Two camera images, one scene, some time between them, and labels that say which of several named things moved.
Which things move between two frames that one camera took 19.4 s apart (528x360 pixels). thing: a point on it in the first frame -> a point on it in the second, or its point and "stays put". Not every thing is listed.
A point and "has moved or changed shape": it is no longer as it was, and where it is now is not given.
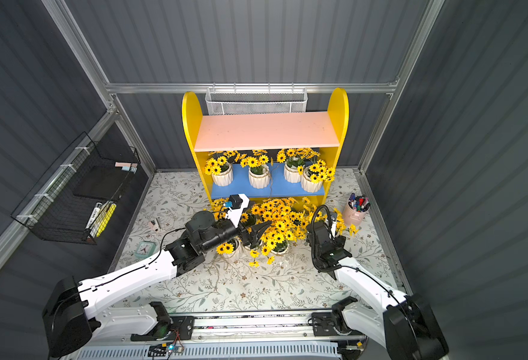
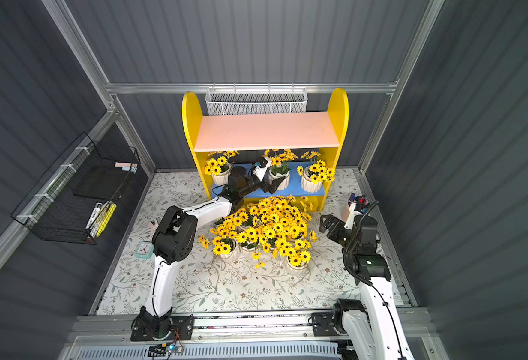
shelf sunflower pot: [254, 217] has moved or changed shape
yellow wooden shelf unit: [268, 155] stays put
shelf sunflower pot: [295, 159] -> [280, 166]
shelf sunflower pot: [259, 171] has moved or changed shape
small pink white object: [154, 225] stays put
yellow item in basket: [106, 220] stays put
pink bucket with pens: [356, 208] stays put
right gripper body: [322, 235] -> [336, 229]
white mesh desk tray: [242, 100] stays put
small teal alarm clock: [145, 250] stays put
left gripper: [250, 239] -> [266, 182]
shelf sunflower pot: [338, 226] has moved or changed shape
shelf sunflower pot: [229, 249] stays put
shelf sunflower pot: [280, 209] stays put
